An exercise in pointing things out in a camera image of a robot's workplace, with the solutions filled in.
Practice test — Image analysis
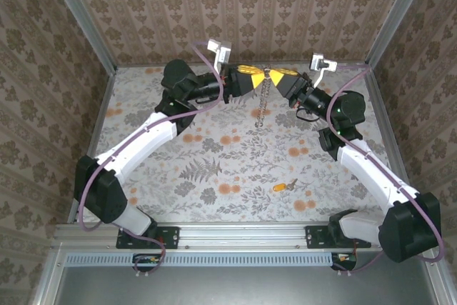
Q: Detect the grey slotted cable duct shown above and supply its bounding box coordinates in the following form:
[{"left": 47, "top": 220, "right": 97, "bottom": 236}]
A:
[{"left": 66, "top": 251, "right": 335, "bottom": 267}]

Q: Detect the black connector board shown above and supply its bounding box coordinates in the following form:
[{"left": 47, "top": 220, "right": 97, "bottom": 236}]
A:
[
  {"left": 132, "top": 253, "right": 166, "bottom": 273},
  {"left": 330, "top": 251, "right": 358, "bottom": 271}
]

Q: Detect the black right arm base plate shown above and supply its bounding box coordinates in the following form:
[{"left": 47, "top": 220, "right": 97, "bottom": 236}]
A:
[{"left": 305, "top": 225, "right": 372, "bottom": 249}]

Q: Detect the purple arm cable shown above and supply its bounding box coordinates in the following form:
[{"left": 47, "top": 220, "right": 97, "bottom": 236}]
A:
[
  {"left": 77, "top": 41, "right": 226, "bottom": 278},
  {"left": 326, "top": 63, "right": 446, "bottom": 276}
]

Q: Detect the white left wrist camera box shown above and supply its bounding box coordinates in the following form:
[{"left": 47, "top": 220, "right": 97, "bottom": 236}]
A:
[{"left": 206, "top": 39, "right": 232, "bottom": 74}]

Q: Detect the key with yellow tag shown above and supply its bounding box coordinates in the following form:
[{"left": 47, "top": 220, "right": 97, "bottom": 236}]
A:
[{"left": 272, "top": 178, "right": 299, "bottom": 194}]

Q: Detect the thin black wire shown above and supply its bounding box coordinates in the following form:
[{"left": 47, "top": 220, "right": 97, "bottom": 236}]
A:
[{"left": 296, "top": 106, "right": 322, "bottom": 122}]

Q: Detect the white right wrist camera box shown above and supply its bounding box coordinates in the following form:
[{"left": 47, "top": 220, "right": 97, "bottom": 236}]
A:
[{"left": 309, "top": 53, "right": 338, "bottom": 86}]

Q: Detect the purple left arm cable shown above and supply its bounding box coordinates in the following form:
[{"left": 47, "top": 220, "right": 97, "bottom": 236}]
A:
[{"left": 77, "top": 41, "right": 226, "bottom": 278}]

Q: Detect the grey metal sheet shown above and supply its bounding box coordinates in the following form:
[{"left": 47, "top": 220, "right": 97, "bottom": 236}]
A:
[{"left": 53, "top": 265, "right": 446, "bottom": 305}]

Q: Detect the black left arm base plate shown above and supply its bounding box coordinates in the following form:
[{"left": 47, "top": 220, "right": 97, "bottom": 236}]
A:
[{"left": 116, "top": 225, "right": 180, "bottom": 250}]

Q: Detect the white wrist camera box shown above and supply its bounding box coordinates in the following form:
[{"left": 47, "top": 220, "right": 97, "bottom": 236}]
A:
[
  {"left": 206, "top": 39, "right": 232, "bottom": 74},
  {"left": 309, "top": 53, "right": 338, "bottom": 86}
]

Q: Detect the aluminium frame post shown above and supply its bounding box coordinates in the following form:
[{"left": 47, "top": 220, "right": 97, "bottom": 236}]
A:
[
  {"left": 363, "top": 0, "right": 435, "bottom": 70},
  {"left": 41, "top": 0, "right": 119, "bottom": 74}
]

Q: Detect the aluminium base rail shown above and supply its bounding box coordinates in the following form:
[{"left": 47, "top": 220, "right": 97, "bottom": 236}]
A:
[{"left": 52, "top": 221, "right": 436, "bottom": 249}]

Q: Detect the aluminium table side rail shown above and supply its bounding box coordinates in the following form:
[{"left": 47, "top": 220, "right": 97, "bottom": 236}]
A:
[
  {"left": 69, "top": 67, "right": 119, "bottom": 224},
  {"left": 359, "top": 63, "right": 410, "bottom": 191}
]

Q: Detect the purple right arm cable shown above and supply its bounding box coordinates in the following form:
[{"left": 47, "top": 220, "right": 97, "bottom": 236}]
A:
[{"left": 326, "top": 63, "right": 446, "bottom": 276}]

